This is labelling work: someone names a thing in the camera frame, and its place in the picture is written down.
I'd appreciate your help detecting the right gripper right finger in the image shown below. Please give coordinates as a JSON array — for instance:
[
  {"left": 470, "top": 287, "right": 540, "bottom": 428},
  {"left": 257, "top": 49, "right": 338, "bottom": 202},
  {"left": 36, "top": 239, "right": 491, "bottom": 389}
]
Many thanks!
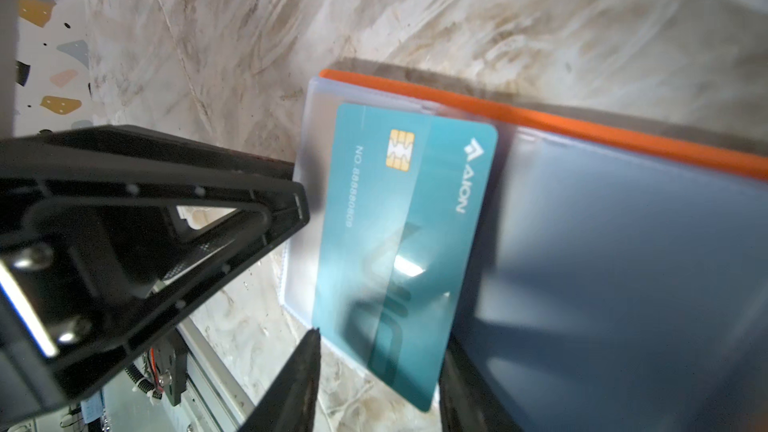
[{"left": 439, "top": 335, "right": 522, "bottom": 432}]

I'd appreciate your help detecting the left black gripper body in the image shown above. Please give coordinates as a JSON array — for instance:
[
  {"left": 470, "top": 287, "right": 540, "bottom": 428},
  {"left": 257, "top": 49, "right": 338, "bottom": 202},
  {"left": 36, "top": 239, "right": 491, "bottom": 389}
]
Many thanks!
[{"left": 1, "top": 239, "right": 180, "bottom": 426}]

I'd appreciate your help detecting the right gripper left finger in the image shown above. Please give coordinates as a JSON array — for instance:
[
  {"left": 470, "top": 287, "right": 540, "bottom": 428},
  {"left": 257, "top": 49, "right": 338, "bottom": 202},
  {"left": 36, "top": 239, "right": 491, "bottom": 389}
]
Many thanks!
[{"left": 239, "top": 329, "right": 321, "bottom": 432}]

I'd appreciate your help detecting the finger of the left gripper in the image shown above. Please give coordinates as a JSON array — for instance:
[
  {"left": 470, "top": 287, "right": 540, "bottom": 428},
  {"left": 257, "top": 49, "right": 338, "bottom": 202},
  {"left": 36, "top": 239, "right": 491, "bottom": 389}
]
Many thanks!
[
  {"left": 0, "top": 176, "right": 311, "bottom": 373},
  {"left": 1, "top": 126, "right": 296, "bottom": 192}
]

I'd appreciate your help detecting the orange card holder wallet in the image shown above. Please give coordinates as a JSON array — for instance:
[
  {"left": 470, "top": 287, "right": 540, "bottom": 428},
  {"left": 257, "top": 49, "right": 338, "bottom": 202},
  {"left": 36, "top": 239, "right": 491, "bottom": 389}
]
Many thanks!
[{"left": 281, "top": 70, "right": 767, "bottom": 431}]

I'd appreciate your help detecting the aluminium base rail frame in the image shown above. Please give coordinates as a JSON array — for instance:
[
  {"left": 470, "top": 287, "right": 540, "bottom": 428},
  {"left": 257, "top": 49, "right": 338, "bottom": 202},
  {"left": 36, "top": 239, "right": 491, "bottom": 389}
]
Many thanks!
[{"left": 0, "top": 317, "right": 259, "bottom": 432}]

